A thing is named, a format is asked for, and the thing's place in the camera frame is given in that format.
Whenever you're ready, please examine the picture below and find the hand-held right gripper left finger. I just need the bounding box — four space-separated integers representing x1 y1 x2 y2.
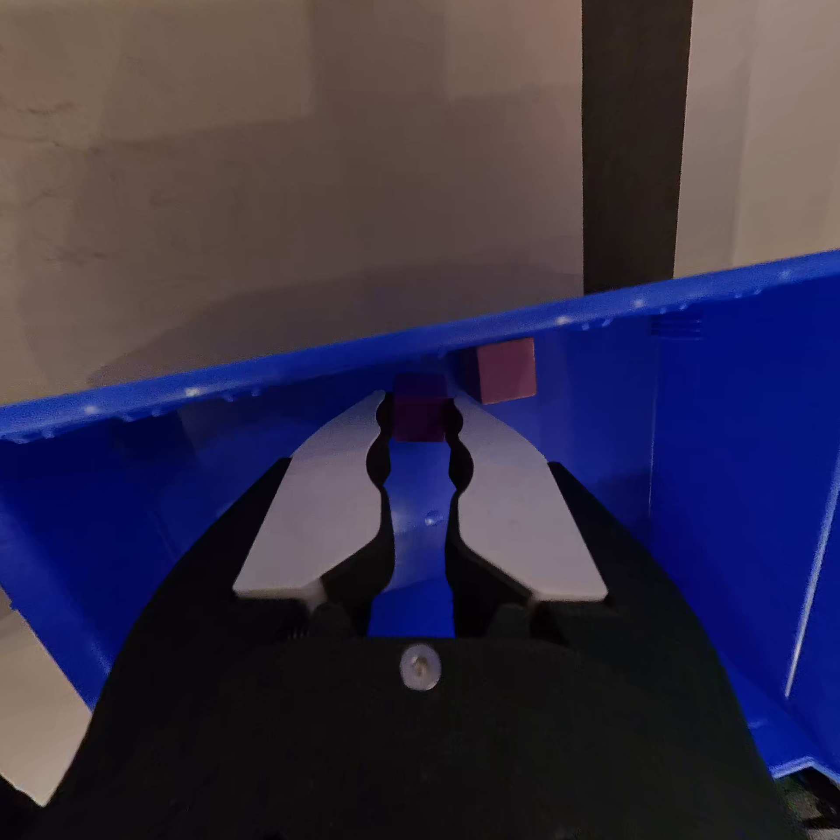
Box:
233 390 397 627

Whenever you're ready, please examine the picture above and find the purple cube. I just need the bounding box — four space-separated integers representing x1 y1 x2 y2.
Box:
459 339 538 404
392 374 455 442

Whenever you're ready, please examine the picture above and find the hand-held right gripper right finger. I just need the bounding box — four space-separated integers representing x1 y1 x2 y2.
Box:
445 394 609 632

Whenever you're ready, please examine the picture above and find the blue plastic bin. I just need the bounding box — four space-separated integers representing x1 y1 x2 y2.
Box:
0 249 840 782

